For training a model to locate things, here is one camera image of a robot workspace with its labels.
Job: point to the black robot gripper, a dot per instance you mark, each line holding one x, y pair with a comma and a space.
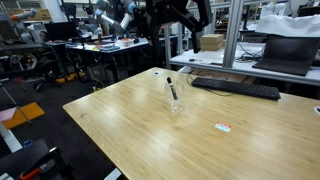
165, 10

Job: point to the black marker pen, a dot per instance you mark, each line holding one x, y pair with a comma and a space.
172, 89

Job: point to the grey background robot arm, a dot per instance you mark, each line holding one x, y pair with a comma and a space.
115, 23

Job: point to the orange tipped background robot arm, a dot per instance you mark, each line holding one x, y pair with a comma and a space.
24, 15

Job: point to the clear wine glass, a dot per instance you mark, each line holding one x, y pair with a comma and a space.
174, 100

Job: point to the small cardboard box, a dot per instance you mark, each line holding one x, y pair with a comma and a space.
212, 42

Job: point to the white workbench shelf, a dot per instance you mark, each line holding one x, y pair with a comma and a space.
206, 58

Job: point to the black computer keyboard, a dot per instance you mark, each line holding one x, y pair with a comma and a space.
236, 88

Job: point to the white crumpled cloth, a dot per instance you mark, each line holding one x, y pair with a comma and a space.
290, 25

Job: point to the black laptop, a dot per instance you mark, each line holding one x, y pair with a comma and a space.
288, 53

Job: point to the cluttered background work table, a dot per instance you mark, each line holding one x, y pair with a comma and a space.
106, 48

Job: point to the red and white sticker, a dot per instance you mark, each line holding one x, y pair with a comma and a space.
223, 126

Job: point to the black computer monitor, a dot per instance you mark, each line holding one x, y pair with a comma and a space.
60, 31

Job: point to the black office chair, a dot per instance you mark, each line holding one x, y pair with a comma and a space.
53, 63

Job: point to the orange floor mat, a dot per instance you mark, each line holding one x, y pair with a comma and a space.
25, 115

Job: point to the pink paper sheet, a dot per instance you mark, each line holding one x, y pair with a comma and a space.
6, 114

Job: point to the thick aluminium frame post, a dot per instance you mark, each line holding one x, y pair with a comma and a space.
232, 30

